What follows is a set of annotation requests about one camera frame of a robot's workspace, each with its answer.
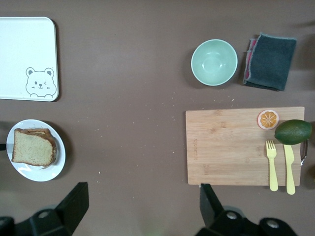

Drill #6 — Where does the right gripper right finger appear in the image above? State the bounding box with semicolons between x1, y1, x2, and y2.
196;183;298;236

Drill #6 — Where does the brown bread slice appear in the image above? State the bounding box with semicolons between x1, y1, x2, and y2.
11;128;57;167
14;127;59;170

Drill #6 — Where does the toy orange slice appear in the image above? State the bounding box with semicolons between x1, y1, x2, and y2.
257;109;281;130

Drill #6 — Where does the round white plate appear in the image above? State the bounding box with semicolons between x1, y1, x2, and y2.
5;119;66;182

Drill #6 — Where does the yellow plastic knife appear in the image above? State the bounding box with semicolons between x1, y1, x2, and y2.
283;144;296;195

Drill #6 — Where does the cream bear print tray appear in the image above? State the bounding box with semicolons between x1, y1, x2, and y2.
0;16;60;102

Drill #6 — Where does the green avocado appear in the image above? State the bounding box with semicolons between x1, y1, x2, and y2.
274;119;313;145

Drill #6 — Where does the pale green bowl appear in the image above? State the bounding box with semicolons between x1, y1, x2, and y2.
190;39;239;87

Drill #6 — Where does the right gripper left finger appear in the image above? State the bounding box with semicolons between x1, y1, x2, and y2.
0;182;89;236

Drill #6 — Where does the yellow plastic fork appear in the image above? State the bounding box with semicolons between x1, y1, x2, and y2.
265;140;279;192

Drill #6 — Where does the pink folded cloth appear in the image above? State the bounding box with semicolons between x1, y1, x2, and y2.
243;38;259;80

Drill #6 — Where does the bamboo cutting board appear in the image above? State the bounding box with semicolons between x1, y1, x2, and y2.
185;106;309;186

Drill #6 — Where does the dark grey folded cloth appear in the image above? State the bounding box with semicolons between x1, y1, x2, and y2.
243;31;297;91

